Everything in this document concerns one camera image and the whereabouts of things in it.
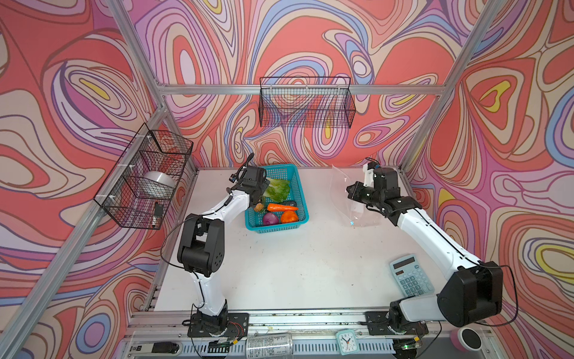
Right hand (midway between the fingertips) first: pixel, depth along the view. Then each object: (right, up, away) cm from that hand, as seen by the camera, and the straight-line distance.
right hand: (347, 192), depth 83 cm
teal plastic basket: (-38, -13, +15) cm, 43 cm away
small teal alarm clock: (-4, -47, -14) cm, 49 cm away
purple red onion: (-30, -11, +10) cm, 34 cm away
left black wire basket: (-71, +1, -11) cm, 71 cm away
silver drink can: (-28, -45, -18) cm, 56 cm away
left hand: (-33, +3, +14) cm, 36 cm away
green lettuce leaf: (-28, +1, +18) cm, 33 cm away
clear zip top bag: (+5, -9, +7) cm, 12 cm away
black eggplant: (-22, -5, +18) cm, 29 cm away
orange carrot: (-28, -7, +13) cm, 32 cm away
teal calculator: (+24, -32, -1) cm, 40 cm away
